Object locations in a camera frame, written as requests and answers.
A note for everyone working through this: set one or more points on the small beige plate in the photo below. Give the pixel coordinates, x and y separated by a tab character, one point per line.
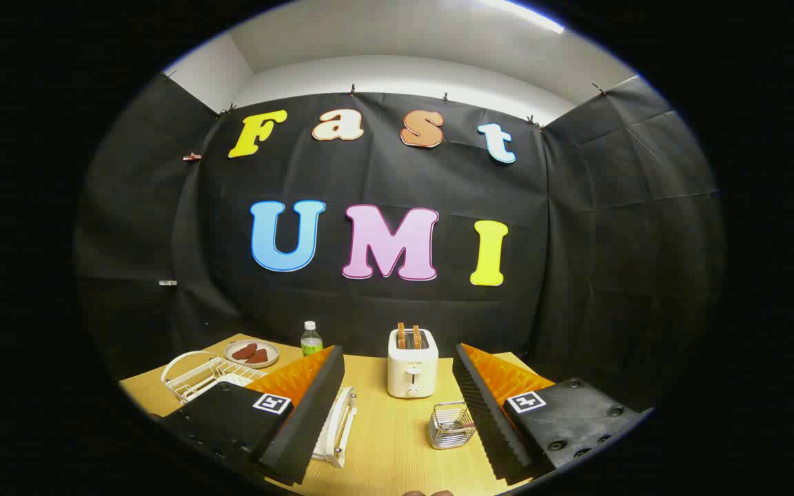
231	359

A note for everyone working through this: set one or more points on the black backdrop cloth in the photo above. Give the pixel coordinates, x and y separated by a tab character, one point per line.
576	241

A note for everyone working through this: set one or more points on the white round plate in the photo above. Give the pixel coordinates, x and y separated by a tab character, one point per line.
324	441

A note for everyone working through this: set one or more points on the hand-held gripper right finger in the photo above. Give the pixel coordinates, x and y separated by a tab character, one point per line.
490	427

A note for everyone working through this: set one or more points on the green label drink bottle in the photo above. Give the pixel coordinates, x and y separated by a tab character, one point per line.
311	342

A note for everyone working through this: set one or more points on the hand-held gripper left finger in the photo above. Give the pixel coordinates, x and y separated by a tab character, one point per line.
300	427

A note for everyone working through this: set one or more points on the red sausage piece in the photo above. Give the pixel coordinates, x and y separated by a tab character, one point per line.
244	350
258	357

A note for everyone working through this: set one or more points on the white toaster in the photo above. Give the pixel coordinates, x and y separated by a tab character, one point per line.
411	368

